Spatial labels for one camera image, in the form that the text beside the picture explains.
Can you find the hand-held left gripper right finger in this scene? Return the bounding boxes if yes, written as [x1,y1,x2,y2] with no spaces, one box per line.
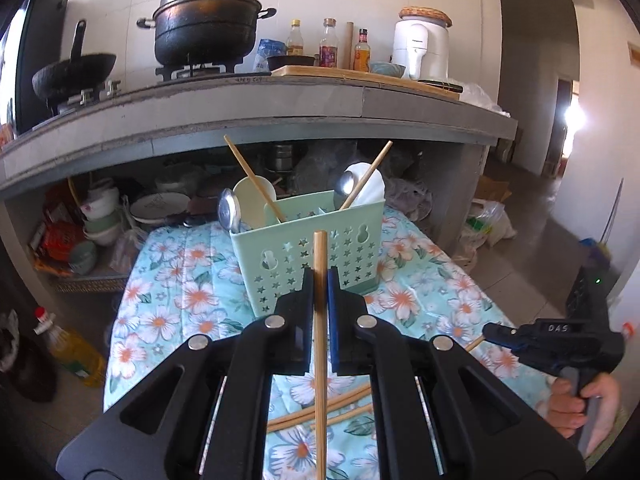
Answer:
[326,266,587,480]

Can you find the gas stove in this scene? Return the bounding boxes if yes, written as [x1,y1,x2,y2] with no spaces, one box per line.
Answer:
[45,57,273,116]

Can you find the amber sauce bottle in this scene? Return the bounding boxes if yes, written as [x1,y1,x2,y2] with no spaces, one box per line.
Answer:
[353,28,371,72]

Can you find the person's right hand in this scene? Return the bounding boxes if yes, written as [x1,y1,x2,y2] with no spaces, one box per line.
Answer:
[547,375,622,441]

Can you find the white plate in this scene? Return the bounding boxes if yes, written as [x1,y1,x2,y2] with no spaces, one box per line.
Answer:
[129,191,192,223]

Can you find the dark bag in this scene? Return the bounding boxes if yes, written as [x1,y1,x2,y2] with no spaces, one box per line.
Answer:
[0,310,58,403]

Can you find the floral blanket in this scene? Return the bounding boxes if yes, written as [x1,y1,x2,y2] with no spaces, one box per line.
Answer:
[102,205,556,480]

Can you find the metal spoon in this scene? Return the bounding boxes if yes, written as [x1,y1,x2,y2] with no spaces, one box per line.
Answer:
[217,188,243,233]
[334,170,357,198]

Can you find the glass bottle yellow label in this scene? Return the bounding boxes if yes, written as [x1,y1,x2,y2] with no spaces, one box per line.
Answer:
[286,19,306,57]

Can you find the large black pot steel lid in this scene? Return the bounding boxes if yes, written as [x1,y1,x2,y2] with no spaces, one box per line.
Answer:
[137,0,277,67]

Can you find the blue food bag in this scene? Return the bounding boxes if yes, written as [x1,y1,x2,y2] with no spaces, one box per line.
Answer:
[252,39,287,73]

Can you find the small steel pot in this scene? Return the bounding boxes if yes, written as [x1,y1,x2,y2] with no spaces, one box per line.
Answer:
[270,142,296,173]

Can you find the woven round lid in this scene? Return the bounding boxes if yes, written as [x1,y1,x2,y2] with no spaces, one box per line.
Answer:
[398,6,453,28]

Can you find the blue ceramic bowl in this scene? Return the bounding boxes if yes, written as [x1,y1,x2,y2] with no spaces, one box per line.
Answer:
[369,61,407,80]

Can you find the stack of bowls under counter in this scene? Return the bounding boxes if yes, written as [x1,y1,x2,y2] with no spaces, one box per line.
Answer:
[82,212,124,247]

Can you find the cooking oil bottle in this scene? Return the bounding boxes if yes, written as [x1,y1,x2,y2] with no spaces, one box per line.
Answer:
[32,306,108,388]

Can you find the concrete kitchen counter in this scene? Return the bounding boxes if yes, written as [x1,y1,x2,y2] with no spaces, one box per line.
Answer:
[0,72,520,261]

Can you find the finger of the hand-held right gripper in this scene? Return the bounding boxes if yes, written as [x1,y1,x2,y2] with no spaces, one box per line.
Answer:
[502,341,538,362]
[482,323,531,347]

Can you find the white air fryer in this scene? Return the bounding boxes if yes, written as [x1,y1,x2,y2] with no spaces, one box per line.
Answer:
[391,17,450,81]

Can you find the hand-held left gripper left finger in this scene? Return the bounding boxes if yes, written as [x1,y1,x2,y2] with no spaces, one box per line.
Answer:
[55,266,316,480]

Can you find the green plastic utensil holder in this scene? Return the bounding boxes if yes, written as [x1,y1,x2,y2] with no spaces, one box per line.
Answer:
[229,195,387,321]

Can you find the beige plastic spoon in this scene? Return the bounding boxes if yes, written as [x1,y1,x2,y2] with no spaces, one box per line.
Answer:
[232,175,277,231]

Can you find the black bowl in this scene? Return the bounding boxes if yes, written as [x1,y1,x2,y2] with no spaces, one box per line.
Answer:
[266,55,317,72]

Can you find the wooden cutting board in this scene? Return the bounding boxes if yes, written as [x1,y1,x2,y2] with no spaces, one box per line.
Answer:
[270,65,463,101]

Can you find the white plastic bag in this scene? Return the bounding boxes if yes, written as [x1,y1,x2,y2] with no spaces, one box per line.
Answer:
[462,200,518,261]
[457,82,511,113]

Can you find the cardboard box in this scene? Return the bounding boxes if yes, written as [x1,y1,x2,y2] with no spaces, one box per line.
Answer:
[472,175,513,206]

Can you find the glass bottle red label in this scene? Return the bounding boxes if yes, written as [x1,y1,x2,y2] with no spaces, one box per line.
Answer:
[319,18,339,68]

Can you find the red snack packets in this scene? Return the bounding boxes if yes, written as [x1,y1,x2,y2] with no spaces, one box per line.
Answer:
[30,195,86,276]

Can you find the black wok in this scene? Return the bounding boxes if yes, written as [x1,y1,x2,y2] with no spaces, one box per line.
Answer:
[31,20,118,106]

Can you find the white ceramic spoon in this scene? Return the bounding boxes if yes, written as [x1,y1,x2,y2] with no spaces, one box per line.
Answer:
[342,161,386,208]

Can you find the white floral bowl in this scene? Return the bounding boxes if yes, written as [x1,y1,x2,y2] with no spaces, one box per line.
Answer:
[81,194,121,221]

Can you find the black plate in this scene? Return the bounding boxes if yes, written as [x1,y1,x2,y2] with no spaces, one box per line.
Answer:
[417,78,464,95]

